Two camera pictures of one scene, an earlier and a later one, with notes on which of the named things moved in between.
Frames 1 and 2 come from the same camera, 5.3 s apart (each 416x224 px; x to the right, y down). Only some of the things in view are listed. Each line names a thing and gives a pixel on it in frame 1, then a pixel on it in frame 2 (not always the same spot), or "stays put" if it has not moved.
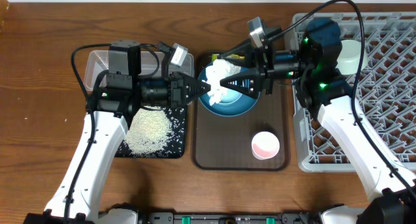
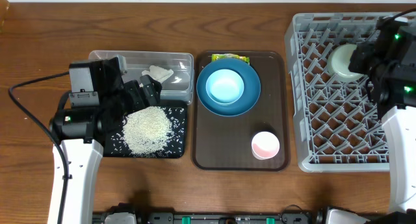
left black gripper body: (173, 89) → (132, 99)
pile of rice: (149, 132) stays put
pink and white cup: (264, 145) stays put
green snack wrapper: (214, 56) stays put
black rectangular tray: (155, 132) stays put
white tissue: (215, 71) → (158, 73)
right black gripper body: (265, 65) → (363, 61)
